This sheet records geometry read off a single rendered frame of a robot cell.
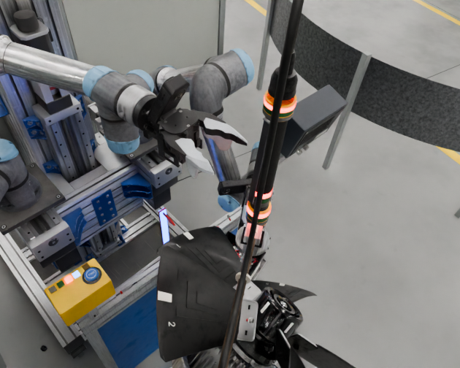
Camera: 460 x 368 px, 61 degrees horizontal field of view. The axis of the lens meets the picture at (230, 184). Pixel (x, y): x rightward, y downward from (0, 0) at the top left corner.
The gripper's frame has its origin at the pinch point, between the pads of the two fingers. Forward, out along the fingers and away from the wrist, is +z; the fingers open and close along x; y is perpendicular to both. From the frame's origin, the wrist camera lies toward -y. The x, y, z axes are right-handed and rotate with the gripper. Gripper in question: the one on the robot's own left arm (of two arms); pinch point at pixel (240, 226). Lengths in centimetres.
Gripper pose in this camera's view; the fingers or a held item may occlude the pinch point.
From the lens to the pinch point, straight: 115.1
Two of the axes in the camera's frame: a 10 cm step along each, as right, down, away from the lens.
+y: 9.7, 2.5, 0.0
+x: -1.6, 6.2, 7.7
